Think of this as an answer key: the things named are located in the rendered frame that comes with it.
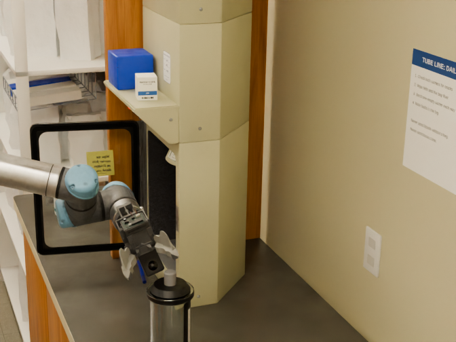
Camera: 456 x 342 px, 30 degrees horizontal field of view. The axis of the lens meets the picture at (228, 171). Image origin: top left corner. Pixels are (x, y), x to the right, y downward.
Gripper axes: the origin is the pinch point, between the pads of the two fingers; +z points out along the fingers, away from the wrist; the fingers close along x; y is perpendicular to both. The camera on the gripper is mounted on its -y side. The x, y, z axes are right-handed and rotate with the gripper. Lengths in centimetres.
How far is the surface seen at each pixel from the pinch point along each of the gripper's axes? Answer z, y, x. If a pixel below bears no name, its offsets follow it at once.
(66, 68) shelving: -149, -4, 5
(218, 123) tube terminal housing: -34.9, 9.3, 30.6
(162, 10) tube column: -51, 37, 29
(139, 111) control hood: -34.7, 20.7, 12.7
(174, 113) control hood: -34.9, 16.5, 20.8
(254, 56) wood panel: -73, 6, 55
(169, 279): -0.9, -4.9, 2.4
